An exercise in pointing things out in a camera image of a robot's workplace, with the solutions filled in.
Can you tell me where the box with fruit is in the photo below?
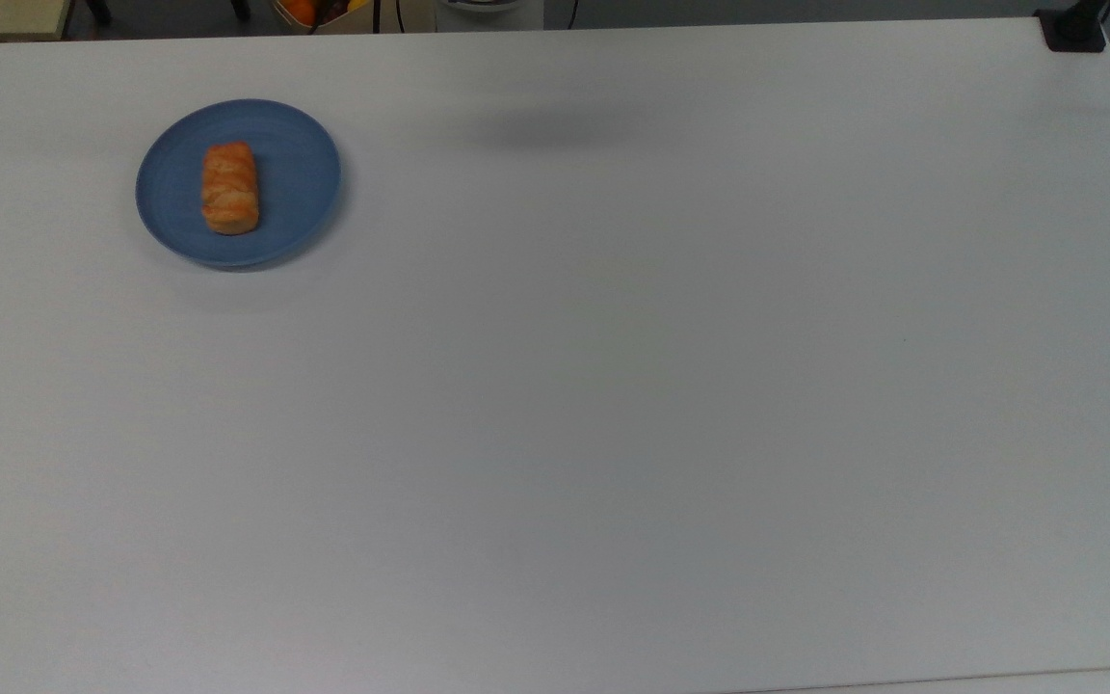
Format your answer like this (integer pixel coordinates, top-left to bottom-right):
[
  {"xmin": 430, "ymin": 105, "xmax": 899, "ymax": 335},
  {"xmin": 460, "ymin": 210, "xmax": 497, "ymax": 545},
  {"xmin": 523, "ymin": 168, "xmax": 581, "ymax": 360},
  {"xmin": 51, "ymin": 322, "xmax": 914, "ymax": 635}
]
[{"xmin": 271, "ymin": 0, "xmax": 373, "ymax": 36}]

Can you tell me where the orange-brown bread roll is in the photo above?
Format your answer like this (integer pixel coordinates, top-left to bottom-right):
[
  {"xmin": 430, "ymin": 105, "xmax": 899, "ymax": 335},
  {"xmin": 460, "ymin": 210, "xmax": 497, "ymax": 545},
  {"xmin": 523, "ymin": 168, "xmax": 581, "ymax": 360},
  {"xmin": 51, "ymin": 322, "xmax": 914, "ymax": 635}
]
[{"xmin": 201, "ymin": 142, "xmax": 259, "ymax": 236}]

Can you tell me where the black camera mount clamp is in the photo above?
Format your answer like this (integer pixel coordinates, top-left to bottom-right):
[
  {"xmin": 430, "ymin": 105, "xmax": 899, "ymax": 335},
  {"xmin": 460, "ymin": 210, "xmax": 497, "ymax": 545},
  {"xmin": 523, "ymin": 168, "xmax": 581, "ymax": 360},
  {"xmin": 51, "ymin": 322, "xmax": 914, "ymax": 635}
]
[{"xmin": 1035, "ymin": 0, "xmax": 1110, "ymax": 54}]

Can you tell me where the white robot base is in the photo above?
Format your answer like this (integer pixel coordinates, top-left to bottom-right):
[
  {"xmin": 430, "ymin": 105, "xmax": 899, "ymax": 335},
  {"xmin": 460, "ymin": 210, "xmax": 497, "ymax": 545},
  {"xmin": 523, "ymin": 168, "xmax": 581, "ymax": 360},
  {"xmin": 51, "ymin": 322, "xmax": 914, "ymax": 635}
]
[{"xmin": 435, "ymin": 0, "xmax": 544, "ymax": 32}]

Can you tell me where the blue round plate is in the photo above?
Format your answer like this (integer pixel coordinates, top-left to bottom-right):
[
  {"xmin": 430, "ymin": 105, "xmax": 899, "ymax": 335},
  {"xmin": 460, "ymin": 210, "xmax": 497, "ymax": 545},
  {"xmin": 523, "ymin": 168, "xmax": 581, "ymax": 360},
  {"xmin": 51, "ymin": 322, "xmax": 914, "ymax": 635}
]
[{"xmin": 136, "ymin": 98, "xmax": 342, "ymax": 269}]

